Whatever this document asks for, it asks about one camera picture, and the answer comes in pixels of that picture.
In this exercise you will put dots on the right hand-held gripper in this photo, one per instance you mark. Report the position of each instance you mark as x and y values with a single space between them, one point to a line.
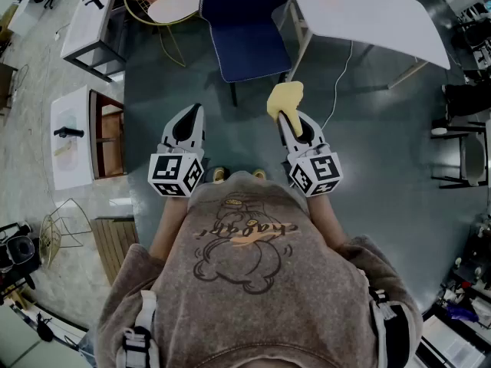
318 171

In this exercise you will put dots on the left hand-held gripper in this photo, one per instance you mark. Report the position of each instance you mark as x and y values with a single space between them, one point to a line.
174 171

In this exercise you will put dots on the yellow cloth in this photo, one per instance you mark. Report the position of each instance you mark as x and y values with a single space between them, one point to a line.
282 98

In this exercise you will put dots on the dark blue chair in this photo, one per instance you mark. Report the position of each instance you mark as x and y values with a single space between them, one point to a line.
245 33

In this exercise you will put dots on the person's left forearm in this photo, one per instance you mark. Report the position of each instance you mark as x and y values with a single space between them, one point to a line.
170 221

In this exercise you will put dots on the person's right forearm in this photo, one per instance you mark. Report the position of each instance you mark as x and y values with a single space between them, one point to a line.
326 221

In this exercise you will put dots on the black upholstered chair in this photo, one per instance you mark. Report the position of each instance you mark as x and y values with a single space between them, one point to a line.
468 102

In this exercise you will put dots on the person's left yellow shoe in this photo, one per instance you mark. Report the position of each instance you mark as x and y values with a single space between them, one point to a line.
219 174

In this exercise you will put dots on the person's yellow shoe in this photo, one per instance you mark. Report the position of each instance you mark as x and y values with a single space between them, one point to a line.
259 173
219 174

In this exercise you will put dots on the person's right yellow shoe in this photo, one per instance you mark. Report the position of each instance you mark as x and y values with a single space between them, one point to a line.
259 173

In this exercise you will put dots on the black faucet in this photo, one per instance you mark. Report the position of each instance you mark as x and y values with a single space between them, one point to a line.
69 132
92 1

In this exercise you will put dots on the white seat cushion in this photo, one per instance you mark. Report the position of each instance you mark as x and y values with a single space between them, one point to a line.
172 6

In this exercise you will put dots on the white table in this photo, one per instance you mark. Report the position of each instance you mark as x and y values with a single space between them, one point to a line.
364 14

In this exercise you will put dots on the wooden slat board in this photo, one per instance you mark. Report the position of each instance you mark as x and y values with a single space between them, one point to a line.
113 247

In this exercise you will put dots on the person's brown shirt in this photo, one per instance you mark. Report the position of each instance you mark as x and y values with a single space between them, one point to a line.
261 282

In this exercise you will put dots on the black shelf rack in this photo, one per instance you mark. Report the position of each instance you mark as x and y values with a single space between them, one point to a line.
472 21

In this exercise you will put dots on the cluttered workbench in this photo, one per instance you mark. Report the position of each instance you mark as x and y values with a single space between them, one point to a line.
460 301

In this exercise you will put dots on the white desk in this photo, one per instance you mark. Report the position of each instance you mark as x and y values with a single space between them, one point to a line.
19 339

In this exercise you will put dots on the white sink cabinet wooden frame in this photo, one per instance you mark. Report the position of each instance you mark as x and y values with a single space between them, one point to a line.
69 159

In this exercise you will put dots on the white sink cabinet black frame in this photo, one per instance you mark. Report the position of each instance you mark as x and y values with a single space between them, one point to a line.
84 29

